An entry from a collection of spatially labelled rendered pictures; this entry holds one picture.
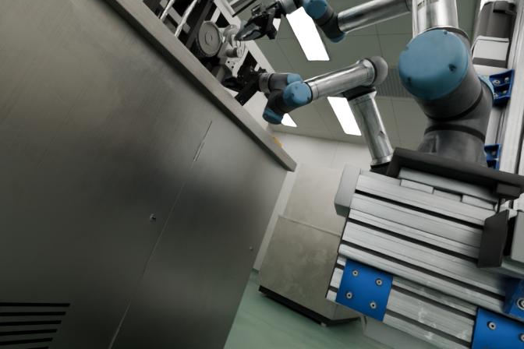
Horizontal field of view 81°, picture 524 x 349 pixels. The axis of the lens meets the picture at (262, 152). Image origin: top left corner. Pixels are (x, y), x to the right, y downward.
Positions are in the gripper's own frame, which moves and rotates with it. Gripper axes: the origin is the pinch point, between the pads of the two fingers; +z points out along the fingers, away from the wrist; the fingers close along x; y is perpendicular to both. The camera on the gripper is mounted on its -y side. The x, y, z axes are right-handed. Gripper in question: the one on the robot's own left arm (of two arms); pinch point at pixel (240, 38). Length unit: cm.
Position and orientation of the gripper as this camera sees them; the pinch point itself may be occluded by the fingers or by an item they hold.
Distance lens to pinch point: 131.7
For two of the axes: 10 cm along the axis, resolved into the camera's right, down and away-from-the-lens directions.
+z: -8.6, 4.4, 2.6
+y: -2.5, -8.0, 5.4
